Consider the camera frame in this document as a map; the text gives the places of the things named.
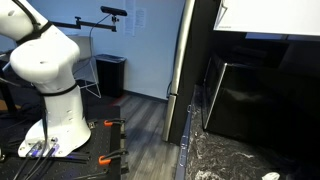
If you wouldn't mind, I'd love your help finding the black trash bin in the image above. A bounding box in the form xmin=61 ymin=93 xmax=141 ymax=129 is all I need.
xmin=94 ymin=53 xmax=128 ymax=99

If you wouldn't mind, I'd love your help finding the orange black clamp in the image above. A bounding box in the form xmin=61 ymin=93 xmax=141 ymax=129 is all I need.
xmin=102 ymin=117 xmax=127 ymax=128
xmin=97 ymin=148 xmax=130 ymax=167

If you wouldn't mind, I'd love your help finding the small white paper sheet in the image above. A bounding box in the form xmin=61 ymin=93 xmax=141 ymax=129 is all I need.
xmin=134 ymin=7 xmax=148 ymax=28

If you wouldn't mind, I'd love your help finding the large white paper sheet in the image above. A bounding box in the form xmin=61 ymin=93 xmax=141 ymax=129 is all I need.
xmin=124 ymin=0 xmax=138 ymax=37

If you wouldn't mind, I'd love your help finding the black breadboard table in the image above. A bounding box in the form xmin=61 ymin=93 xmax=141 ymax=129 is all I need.
xmin=0 ymin=105 xmax=130 ymax=180

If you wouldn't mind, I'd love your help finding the black microwave with silver trim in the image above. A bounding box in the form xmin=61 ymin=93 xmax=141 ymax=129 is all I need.
xmin=201 ymin=51 xmax=320 ymax=158

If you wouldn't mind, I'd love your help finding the small white object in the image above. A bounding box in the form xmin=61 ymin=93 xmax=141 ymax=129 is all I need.
xmin=260 ymin=171 xmax=282 ymax=180

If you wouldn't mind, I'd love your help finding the black refrigerator power cord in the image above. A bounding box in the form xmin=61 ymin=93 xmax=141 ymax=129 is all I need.
xmin=165 ymin=80 xmax=174 ymax=98

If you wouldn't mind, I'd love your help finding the dark refrigerator with silver handles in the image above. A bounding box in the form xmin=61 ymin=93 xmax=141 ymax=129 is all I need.
xmin=161 ymin=0 xmax=222 ymax=146

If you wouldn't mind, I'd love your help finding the black camera cable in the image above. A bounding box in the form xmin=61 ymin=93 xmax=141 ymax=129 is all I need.
xmin=88 ymin=13 xmax=117 ymax=59

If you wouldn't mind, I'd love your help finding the black camera on boom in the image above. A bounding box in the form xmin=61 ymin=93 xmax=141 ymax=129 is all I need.
xmin=99 ymin=5 xmax=129 ymax=18

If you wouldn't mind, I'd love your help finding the black base cable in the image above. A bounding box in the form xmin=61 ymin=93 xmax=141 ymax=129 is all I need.
xmin=12 ymin=141 xmax=45 ymax=180
xmin=24 ymin=137 xmax=62 ymax=180

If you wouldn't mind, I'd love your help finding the white wall cabinet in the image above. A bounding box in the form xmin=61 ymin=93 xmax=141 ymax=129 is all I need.
xmin=214 ymin=0 xmax=320 ymax=37

